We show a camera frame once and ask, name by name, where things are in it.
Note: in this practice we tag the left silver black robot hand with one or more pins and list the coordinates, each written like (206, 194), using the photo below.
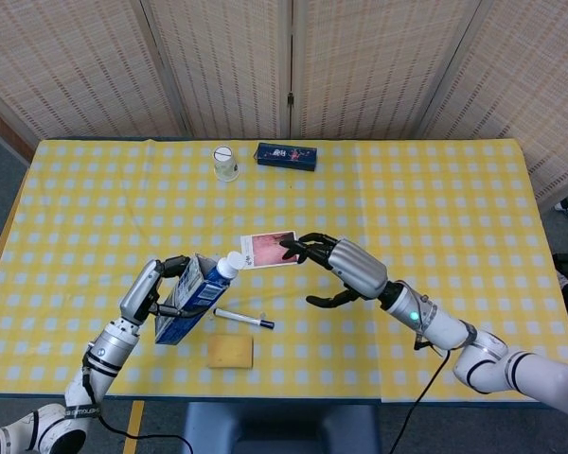
(139, 291)

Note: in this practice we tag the woven bamboo folding screen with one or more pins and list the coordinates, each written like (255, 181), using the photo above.
(218, 71)

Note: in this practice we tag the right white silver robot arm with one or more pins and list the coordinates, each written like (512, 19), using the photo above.
(449, 326)

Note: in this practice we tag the blue toothpaste box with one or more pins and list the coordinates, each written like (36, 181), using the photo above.
(189, 293)

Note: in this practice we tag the yellow floor tape line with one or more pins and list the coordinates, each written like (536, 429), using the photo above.
(133, 428)

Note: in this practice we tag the black screen hinge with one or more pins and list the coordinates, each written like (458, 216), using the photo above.
(291, 100)

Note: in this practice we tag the yellow white checkered tablecloth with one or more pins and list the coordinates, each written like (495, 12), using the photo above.
(407, 198)

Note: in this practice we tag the red photo postcard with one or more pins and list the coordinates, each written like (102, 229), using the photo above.
(265, 250)

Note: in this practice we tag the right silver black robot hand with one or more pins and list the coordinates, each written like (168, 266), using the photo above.
(360, 269)

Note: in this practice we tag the blue white toothpaste tube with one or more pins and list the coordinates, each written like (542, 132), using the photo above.
(229, 265)

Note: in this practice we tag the black white marker pen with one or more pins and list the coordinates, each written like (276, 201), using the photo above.
(239, 318)

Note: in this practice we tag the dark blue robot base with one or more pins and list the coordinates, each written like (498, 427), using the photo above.
(284, 428)

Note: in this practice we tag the yellow sponge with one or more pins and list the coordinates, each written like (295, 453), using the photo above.
(229, 351)

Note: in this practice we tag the dark blue printed box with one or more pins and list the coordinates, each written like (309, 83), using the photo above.
(286, 156)

